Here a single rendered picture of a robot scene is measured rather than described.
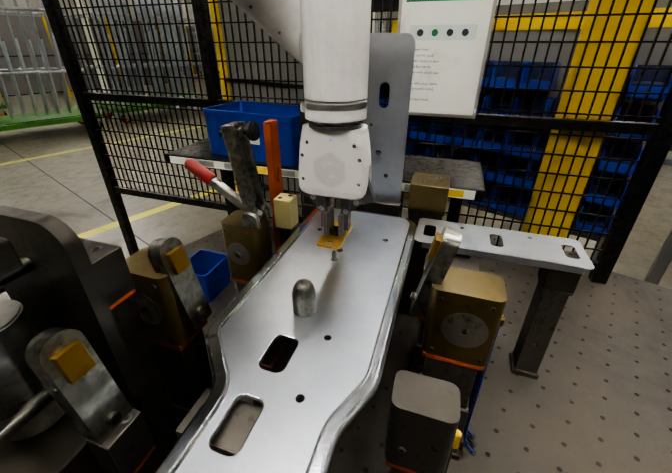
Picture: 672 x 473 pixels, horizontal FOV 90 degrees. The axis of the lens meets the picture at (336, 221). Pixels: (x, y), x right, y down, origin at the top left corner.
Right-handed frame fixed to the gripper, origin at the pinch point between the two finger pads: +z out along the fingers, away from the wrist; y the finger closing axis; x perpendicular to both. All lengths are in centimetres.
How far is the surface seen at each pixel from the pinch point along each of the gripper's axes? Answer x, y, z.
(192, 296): -17.8, -14.2, 4.7
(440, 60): 54, 10, -21
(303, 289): -13.7, 0.2, 3.0
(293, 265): -3.9, -6.1, 7.3
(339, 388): -22.7, 7.9, 7.2
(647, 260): 205, 158, 108
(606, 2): 58, 44, -33
